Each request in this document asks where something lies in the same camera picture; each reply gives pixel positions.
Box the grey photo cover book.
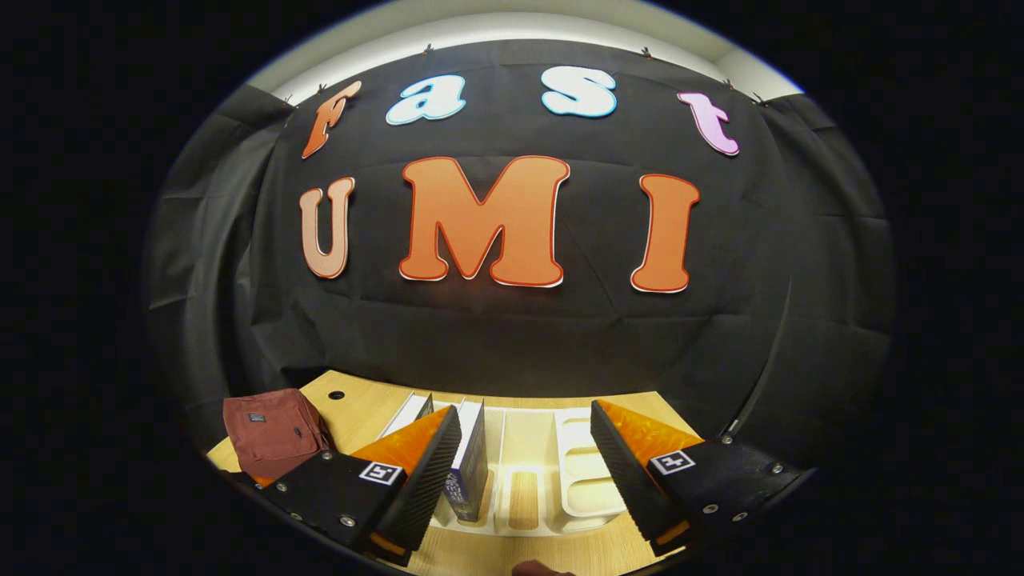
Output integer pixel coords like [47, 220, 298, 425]
[382, 391, 437, 439]

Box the white plastic bookshelf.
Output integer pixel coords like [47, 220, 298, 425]
[378, 390, 633, 538]

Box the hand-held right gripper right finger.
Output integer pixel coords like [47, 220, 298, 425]
[590, 399, 818, 558]

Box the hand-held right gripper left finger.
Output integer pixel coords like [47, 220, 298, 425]
[259, 404, 464, 568]

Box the black backdrop cloth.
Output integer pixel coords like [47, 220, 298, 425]
[144, 36, 897, 481]

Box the maroon schoolbag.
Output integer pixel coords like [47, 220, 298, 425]
[222, 388, 335, 483]

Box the blue cover book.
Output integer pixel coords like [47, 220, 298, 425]
[442, 398, 490, 523]

